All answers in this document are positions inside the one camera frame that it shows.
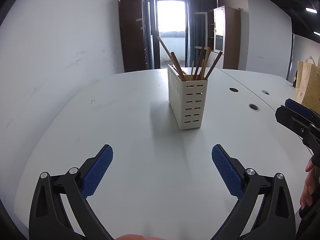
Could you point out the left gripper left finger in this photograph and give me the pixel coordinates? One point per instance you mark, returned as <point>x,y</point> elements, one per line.
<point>48,218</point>

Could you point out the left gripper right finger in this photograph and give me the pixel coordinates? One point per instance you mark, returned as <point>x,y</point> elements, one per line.
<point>276,217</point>

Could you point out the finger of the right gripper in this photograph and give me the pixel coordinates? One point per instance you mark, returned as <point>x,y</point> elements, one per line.
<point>305,126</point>
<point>302,110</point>

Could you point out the reddish brown chopstick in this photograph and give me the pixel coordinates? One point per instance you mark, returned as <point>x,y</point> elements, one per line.
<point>213,65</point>

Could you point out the dark brown chopstick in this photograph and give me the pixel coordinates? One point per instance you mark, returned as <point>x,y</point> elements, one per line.
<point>177,66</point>

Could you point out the light wooden chopstick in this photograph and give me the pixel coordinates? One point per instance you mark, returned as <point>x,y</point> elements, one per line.
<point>164,47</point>

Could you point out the right hand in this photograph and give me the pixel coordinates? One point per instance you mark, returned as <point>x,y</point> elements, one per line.
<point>310,185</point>

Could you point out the left hand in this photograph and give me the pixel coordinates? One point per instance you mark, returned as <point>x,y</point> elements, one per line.
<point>134,237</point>

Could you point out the brown paper bag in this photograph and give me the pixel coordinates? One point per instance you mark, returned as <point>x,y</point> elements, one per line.
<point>307,84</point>

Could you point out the cream plastic utensil holder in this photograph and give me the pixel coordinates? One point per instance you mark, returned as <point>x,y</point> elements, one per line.
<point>187,99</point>

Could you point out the brown glass-door cabinet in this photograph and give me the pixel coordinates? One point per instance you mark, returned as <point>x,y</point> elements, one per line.
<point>224,35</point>

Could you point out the dark blue curtain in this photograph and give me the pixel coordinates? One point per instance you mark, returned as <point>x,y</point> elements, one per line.
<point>197,25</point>

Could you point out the glass balcony door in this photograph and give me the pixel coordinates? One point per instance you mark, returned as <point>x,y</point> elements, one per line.
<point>167,21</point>

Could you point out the dark brown wardrobe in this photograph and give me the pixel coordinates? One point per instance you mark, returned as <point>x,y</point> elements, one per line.
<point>132,35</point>

